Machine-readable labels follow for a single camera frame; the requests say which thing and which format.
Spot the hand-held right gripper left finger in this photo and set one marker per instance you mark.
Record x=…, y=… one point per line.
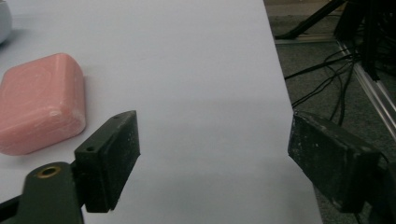
x=107, y=161

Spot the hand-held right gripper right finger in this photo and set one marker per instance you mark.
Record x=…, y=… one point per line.
x=330, y=161

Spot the pink soap bar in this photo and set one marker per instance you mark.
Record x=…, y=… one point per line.
x=40, y=104

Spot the aluminium frame rail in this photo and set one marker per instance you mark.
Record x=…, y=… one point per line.
x=372, y=90

